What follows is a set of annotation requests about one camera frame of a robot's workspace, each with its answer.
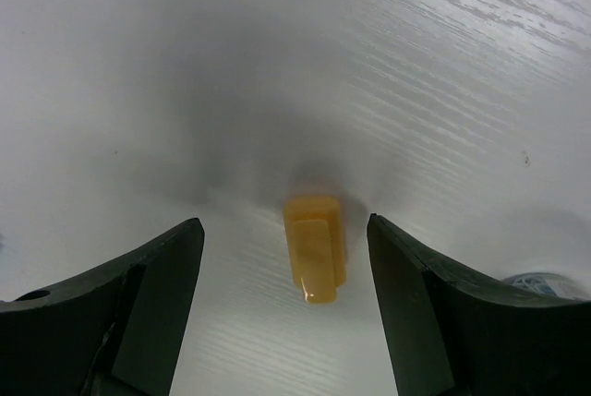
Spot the clear jar purple pins right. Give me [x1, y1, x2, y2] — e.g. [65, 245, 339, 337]
[503, 272, 590, 301]

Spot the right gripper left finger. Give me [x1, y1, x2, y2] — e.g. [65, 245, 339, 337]
[1, 218, 204, 395]

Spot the yellow orange marker cap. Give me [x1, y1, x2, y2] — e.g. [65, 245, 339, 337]
[283, 195, 347, 305]

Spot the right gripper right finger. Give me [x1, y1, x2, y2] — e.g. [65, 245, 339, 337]
[367, 214, 590, 395]

